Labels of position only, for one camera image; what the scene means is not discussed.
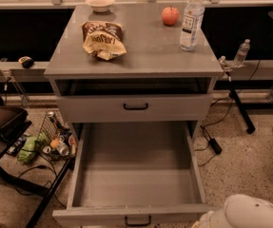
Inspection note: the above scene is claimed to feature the white ceramic bowl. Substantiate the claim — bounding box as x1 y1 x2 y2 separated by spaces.
85 0 115 12

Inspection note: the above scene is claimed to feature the grey drawer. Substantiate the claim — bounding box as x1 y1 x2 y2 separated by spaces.
56 94 212 123
53 122 216 227

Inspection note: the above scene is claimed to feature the brown chip bag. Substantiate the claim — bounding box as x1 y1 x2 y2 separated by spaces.
82 21 127 61

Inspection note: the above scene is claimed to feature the grey drawer cabinet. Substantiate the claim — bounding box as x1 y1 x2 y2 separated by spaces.
45 4 222 131

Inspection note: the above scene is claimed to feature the grey top drawer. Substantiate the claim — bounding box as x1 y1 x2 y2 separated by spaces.
56 94 212 123

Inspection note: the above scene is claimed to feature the black side table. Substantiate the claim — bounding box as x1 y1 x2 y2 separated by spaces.
0 119 75 228

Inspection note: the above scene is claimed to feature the black stand leg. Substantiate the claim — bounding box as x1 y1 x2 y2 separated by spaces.
225 71 256 134

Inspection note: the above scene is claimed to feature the black power adapter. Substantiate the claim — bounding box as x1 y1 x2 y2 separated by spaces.
209 139 223 155

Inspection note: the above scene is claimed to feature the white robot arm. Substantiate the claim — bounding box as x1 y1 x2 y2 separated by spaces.
191 194 273 228

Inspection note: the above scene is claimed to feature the wire basket with cans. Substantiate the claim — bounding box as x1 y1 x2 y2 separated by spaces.
36 110 77 161

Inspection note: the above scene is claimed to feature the small clear water bottle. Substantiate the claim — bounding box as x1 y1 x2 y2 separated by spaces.
233 39 250 67

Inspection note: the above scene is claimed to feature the black tape measure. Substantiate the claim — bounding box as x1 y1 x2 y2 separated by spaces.
18 56 34 69

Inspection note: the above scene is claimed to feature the red apple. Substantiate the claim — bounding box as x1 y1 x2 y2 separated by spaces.
162 6 180 26

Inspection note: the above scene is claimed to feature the large clear water bottle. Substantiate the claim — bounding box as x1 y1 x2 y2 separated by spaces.
180 0 205 51

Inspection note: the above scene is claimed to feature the green bag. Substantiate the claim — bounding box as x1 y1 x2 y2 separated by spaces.
17 133 47 164

